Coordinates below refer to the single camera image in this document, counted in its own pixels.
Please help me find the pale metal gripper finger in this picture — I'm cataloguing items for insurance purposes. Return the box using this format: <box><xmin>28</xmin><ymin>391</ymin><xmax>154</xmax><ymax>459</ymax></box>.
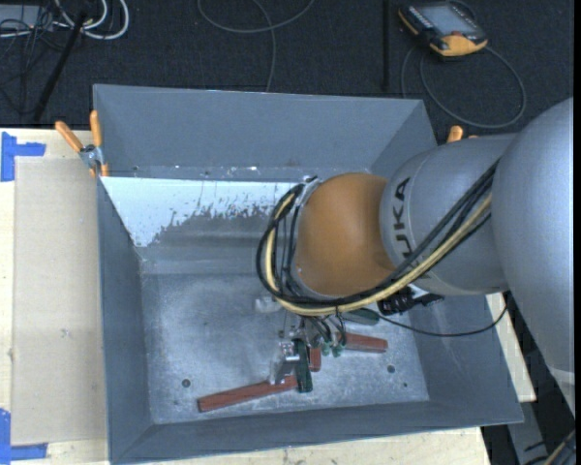
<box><xmin>269</xmin><ymin>340</ymin><xmax>298</xmax><ymax>386</ymax></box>

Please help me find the grey metal bin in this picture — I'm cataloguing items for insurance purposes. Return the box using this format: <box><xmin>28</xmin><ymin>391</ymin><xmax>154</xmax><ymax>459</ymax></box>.
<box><xmin>92</xmin><ymin>83</ymin><xmax>525</xmax><ymax>465</ymax></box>

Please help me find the pale cardboard board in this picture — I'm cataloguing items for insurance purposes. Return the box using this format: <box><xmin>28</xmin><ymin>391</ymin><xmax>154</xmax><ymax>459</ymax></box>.
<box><xmin>11</xmin><ymin>156</ymin><xmax>108</xmax><ymax>446</ymax></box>

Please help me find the dark green flat block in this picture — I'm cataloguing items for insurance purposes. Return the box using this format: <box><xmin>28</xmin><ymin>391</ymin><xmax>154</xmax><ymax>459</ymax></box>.
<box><xmin>291</xmin><ymin>338</ymin><xmax>315</xmax><ymax>394</ymax></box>

